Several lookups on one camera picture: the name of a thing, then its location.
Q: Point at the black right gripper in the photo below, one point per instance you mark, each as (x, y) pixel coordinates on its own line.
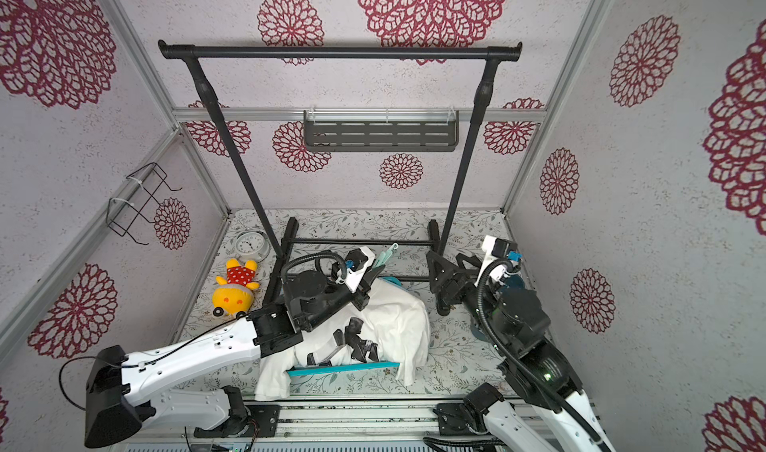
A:
(454, 278)

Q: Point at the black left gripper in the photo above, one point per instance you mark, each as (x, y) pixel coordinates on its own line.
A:
(365, 286)

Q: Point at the white t-shirt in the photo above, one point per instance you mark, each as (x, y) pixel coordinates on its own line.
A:
(274, 384)

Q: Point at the mint green clothespin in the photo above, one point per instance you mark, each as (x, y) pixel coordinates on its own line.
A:
(386, 255)

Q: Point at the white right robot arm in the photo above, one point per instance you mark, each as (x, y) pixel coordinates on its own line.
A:
(513, 321)

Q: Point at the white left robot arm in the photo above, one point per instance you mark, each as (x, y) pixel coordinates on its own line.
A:
(126, 392)

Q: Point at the teal plastic clothespin bin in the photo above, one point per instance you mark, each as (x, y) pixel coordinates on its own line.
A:
(514, 282)

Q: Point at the teal perforated tray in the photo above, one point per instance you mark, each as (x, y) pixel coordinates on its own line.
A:
(341, 368)

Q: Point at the white round alarm clock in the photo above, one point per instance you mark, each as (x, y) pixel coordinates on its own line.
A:
(250, 245)

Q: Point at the yellow plush toy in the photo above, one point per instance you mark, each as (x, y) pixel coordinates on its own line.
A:
(235, 292)

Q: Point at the black clothes rack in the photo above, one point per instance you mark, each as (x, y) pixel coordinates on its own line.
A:
(438, 234)

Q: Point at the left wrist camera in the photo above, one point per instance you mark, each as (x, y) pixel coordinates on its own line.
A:
(357, 262)

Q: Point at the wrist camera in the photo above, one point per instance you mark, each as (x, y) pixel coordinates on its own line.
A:
(357, 262)
(496, 248)

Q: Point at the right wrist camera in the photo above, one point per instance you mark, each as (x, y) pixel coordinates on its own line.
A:
(496, 248)

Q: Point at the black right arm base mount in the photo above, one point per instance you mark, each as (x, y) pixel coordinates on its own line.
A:
(467, 416)

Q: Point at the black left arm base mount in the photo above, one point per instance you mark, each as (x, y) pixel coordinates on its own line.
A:
(254, 420)

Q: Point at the black wall shelf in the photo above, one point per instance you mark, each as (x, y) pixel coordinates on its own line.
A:
(381, 132)

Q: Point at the black wire wall rack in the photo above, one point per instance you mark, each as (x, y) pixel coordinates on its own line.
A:
(126, 209)

